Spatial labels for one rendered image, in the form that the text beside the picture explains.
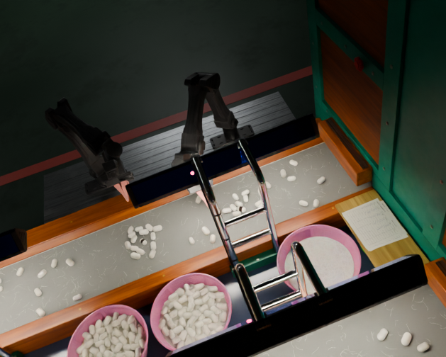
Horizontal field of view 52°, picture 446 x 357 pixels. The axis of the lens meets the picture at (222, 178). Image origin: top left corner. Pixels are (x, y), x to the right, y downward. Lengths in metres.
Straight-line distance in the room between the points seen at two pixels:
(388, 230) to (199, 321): 0.67
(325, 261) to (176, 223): 0.57
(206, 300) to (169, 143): 0.88
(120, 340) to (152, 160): 0.87
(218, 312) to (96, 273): 0.49
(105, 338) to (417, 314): 0.97
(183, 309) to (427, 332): 0.73
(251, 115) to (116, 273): 0.96
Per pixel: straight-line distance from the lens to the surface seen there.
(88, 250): 1.82
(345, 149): 1.68
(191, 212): 1.75
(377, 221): 1.59
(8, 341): 1.76
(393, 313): 1.47
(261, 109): 2.18
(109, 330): 1.61
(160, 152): 2.13
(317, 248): 1.58
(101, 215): 1.86
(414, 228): 1.53
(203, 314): 1.52
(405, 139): 1.36
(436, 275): 1.41
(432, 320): 1.48
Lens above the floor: 2.08
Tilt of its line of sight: 47 degrees down
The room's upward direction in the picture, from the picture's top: 18 degrees counter-clockwise
